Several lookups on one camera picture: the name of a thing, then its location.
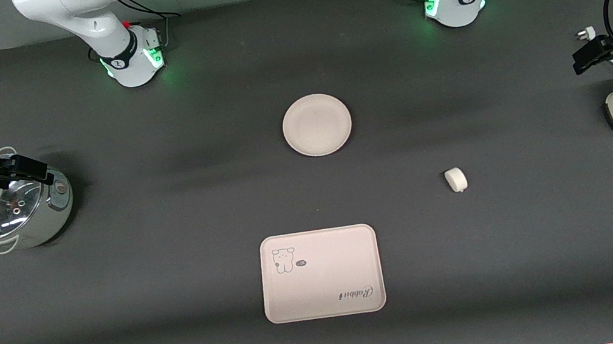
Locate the glass pot lid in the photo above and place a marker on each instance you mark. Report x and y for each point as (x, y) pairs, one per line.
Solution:
(12, 214)

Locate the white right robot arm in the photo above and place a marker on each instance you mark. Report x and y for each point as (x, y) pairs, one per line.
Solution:
(91, 15)

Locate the white power plug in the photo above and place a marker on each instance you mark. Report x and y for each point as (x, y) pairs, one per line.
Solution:
(587, 34)

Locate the cream rabbit print tray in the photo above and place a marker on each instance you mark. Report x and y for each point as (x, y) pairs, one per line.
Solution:
(324, 283)

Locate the round cream plate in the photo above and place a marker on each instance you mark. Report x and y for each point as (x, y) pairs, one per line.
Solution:
(316, 125)

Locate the steel pot with lid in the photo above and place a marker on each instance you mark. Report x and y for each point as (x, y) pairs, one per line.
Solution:
(52, 215)

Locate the small white bun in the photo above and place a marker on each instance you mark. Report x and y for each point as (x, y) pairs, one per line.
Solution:
(456, 179)

